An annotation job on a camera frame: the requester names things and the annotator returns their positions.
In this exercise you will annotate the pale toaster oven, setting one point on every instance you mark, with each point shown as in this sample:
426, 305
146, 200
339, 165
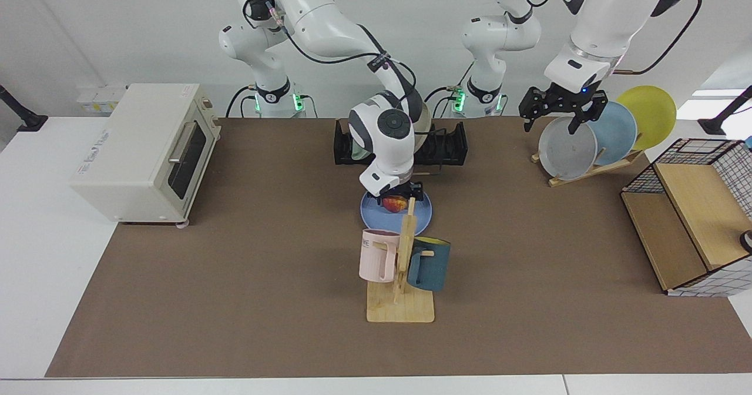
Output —
129, 148

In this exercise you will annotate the dark blue cup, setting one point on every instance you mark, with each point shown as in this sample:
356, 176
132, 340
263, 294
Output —
432, 268

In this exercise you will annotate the light blue plate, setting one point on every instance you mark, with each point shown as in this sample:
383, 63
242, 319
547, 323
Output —
617, 130

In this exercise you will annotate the wooden plate stand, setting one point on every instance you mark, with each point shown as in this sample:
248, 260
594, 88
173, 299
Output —
587, 174

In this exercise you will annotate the dark round object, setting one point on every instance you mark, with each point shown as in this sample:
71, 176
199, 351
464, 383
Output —
747, 241

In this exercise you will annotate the white wall outlet box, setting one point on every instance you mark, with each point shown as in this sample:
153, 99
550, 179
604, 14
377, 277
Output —
97, 100

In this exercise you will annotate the red yellow apple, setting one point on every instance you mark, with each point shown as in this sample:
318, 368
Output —
395, 206

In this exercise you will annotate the wooden cup stand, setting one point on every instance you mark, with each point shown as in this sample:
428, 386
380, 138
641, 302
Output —
399, 310

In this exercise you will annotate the pale green plate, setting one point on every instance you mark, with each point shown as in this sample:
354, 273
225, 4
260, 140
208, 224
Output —
358, 151

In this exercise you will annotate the grey plate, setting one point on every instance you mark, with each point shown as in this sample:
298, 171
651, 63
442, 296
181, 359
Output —
567, 154

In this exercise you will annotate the brown table cloth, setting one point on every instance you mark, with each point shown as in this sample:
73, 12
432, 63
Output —
235, 301

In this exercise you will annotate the pink cup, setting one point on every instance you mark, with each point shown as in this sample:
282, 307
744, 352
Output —
376, 260

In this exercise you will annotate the yellow plate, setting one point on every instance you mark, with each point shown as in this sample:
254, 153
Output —
652, 113

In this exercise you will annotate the beige plate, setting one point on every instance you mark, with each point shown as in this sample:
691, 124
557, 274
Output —
424, 130

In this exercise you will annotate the black dish rack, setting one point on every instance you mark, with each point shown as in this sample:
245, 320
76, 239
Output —
452, 148

